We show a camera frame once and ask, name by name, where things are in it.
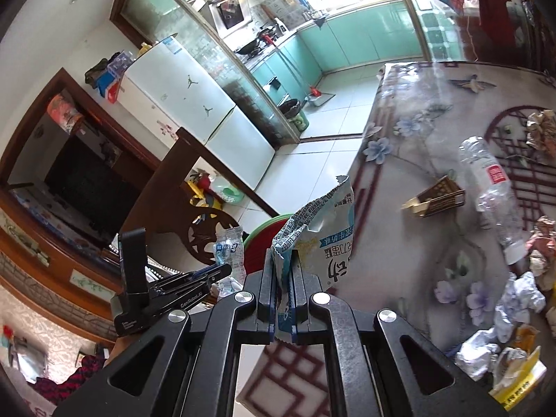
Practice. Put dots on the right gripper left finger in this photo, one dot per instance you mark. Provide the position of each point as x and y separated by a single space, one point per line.
186 364

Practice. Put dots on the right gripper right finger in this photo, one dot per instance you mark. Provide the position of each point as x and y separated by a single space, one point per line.
377 364

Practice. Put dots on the white paper ball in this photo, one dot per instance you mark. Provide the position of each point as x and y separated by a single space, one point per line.
478 354

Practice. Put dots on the clear blue plastic wrapper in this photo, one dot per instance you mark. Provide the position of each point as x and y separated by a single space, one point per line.
229 249

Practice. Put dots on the yellow snack box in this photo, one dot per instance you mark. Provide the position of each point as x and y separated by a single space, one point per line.
521 376

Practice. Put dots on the white printed snack bag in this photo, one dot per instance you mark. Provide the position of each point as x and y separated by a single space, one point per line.
321 235

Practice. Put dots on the white printed paper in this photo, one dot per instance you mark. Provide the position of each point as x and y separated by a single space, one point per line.
520 296

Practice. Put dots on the clear plastic water bottle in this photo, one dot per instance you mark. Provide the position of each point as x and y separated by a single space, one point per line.
491 190

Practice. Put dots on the teal kitchen cabinets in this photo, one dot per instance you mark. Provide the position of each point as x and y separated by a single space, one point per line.
359 37

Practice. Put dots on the dark carved wooden chair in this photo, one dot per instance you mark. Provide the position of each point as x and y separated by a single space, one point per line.
164 206

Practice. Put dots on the red bin with green rim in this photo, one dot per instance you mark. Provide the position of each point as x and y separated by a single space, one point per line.
259 241

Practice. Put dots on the dark wooden tv cabinet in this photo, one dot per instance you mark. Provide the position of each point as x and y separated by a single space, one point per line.
70 175

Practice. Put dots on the floral patterned tablecloth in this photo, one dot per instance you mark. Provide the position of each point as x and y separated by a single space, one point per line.
439 273

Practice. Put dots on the orange snack wrapper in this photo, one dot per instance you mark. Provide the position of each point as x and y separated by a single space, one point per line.
524 339

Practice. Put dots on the brown gold cigarette box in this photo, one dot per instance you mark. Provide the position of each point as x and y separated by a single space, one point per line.
444 195

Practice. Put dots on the white refrigerator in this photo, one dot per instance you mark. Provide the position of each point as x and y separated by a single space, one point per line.
166 89

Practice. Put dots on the red broom with dustpan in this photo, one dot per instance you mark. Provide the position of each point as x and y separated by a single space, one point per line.
313 95

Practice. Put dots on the black wok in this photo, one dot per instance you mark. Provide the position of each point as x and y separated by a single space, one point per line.
251 49

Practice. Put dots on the crumpled brown paper ball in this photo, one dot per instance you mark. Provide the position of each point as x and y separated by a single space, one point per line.
541 132

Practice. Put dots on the range hood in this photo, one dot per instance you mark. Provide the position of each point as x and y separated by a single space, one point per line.
225 16

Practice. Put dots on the red hanging garment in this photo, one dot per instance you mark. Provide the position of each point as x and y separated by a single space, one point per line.
491 0

